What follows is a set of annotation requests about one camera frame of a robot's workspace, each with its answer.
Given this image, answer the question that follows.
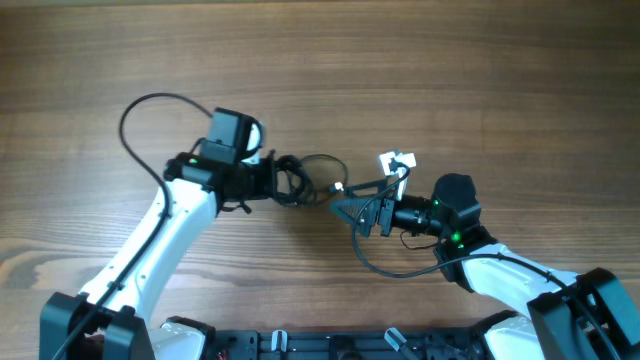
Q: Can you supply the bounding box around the thin black USB cable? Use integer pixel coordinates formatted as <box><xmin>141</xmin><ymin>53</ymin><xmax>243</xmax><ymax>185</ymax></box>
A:
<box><xmin>294</xmin><ymin>153</ymin><xmax>350</xmax><ymax>206</ymax></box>

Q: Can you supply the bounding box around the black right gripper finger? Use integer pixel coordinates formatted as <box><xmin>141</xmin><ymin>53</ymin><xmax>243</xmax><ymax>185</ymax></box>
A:
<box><xmin>330</xmin><ymin>197</ymin><xmax>373</xmax><ymax>238</ymax></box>
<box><xmin>343</xmin><ymin>178</ymin><xmax>394</xmax><ymax>196</ymax></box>

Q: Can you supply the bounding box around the black right camera cable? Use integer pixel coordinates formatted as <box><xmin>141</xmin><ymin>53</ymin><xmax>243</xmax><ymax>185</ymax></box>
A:
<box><xmin>350</xmin><ymin>159</ymin><xmax>621</xmax><ymax>360</ymax></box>

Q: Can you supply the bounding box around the black camera cable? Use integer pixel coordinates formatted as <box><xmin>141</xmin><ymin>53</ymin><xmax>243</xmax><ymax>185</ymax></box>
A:
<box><xmin>49</xmin><ymin>92</ymin><xmax>216</xmax><ymax>360</ymax></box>
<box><xmin>350</xmin><ymin>159</ymin><xmax>621</xmax><ymax>360</ymax></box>

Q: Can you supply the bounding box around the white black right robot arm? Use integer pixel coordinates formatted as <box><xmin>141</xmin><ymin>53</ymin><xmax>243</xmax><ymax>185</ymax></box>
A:
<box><xmin>329</xmin><ymin>173</ymin><xmax>639</xmax><ymax>359</ymax></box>

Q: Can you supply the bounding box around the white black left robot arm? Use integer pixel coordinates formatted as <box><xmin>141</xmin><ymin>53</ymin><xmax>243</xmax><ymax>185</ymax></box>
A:
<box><xmin>39</xmin><ymin>108</ymin><xmax>268</xmax><ymax>359</ymax></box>

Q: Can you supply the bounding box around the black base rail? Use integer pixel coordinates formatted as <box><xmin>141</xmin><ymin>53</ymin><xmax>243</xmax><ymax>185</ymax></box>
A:
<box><xmin>206</xmin><ymin>327</ymin><xmax>493</xmax><ymax>360</ymax></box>

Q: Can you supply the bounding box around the black left camera cable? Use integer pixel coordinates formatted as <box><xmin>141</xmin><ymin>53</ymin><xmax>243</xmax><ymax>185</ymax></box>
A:
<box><xmin>49</xmin><ymin>92</ymin><xmax>216</xmax><ymax>360</ymax></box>

